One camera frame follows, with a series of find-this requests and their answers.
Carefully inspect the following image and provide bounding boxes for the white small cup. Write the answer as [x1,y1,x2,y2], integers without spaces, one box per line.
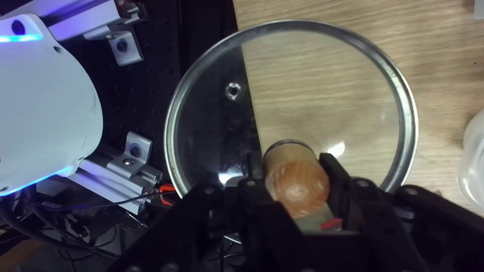
[458,107,484,210]

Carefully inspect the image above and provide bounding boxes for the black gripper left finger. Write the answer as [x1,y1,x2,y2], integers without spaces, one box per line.
[107,151,314,272]

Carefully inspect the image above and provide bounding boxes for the aluminium frame rail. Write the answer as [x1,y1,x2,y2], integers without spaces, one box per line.
[46,0,148,66]
[64,131,167,216]

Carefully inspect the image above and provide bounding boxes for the glass lid with wooden knob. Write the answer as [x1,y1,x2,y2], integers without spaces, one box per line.
[163,19,420,235]

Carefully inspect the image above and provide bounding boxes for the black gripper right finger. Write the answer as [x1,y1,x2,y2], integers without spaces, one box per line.
[317,151,484,272]

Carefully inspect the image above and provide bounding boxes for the bundle of black cables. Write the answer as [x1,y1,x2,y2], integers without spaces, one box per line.
[0,186,175,272]

